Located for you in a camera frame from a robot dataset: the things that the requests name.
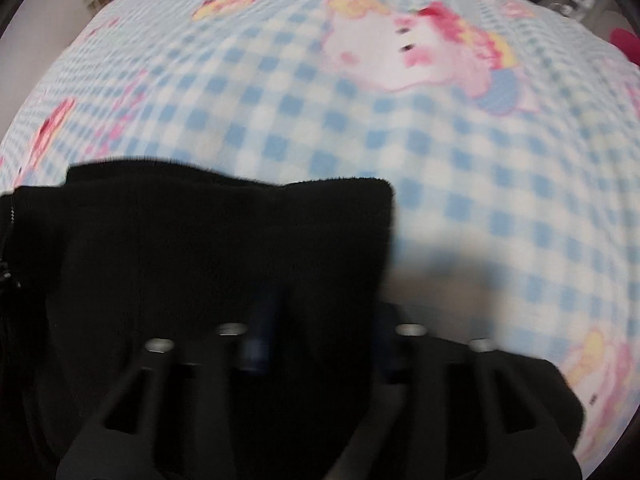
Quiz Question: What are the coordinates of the black fleece jacket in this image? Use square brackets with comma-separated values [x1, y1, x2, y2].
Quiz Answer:
[0, 156, 586, 480]

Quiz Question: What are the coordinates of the blue checkered cartoon blanket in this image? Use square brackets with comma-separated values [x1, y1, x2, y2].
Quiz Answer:
[1, 0, 639, 474]

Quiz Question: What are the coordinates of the pink plush toy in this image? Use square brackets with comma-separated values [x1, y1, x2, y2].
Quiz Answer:
[610, 28, 640, 66]

